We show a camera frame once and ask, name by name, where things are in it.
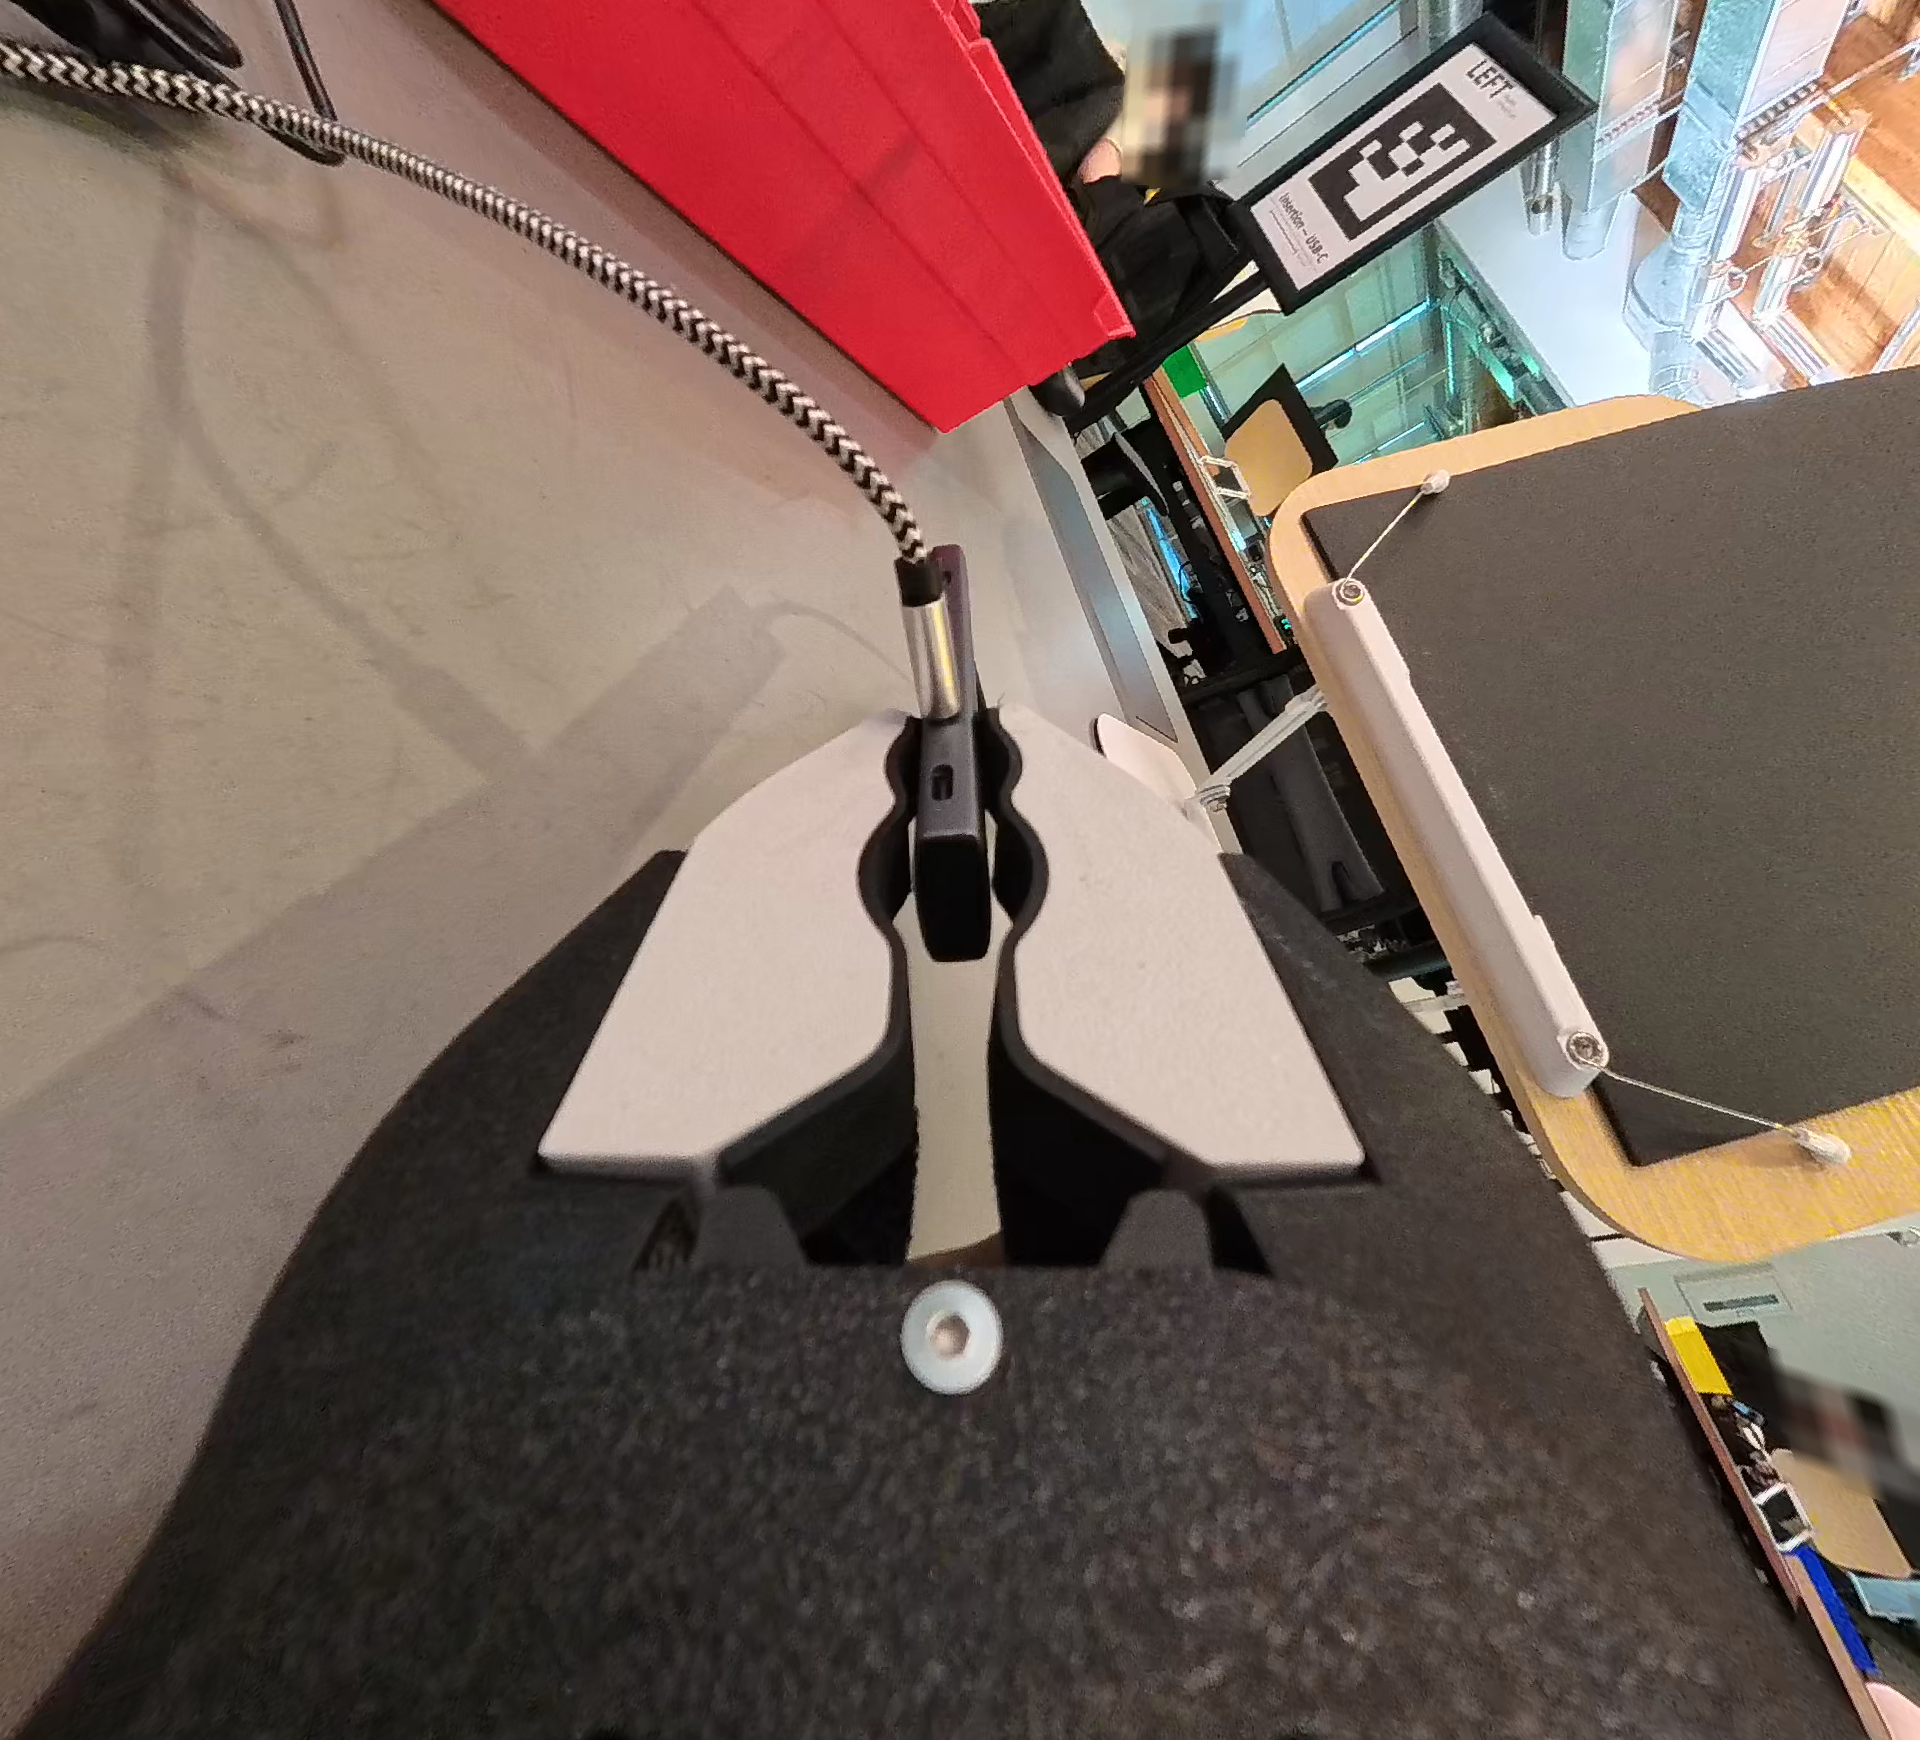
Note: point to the wooden back chair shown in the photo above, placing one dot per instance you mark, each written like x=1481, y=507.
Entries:
x=1283, y=444

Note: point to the blue plastic bin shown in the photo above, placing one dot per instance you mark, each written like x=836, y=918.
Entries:
x=1832, y=1612

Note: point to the dark grey usb hub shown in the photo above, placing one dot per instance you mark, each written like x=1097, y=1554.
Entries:
x=952, y=884

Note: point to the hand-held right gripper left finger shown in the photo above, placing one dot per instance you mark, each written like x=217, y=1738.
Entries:
x=719, y=991

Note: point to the white board bracket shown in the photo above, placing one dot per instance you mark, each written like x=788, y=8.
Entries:
x=1447, y=824

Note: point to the black wood-rimmed board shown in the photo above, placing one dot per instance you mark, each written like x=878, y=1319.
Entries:
x=1679, y=750

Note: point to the silver ventilation duct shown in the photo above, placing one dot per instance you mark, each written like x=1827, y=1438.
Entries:
x=1756, y=14

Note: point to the framed marker sign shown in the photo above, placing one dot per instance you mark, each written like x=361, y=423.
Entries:
x=1409, y=157

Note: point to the red plastic bin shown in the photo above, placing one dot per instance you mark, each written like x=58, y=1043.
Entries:
x=719, y=74

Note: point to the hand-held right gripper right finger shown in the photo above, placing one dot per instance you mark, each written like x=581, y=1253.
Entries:
x=1171, y=991

